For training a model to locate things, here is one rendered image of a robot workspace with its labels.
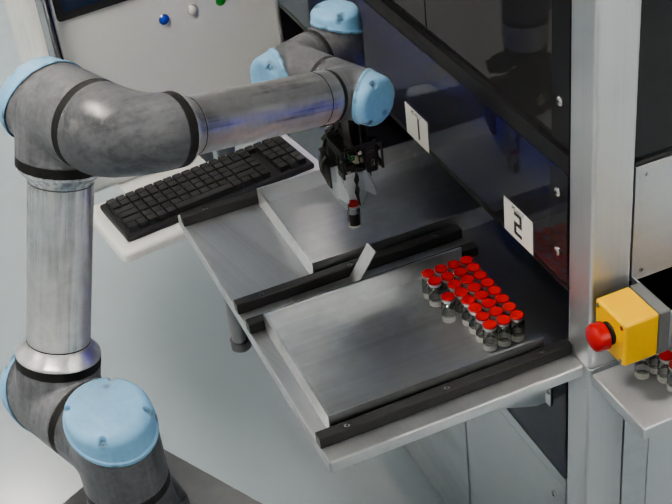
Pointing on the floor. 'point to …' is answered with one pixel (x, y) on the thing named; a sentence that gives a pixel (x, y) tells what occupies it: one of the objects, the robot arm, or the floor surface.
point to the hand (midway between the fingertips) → (351, 198)
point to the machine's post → (599, 225)
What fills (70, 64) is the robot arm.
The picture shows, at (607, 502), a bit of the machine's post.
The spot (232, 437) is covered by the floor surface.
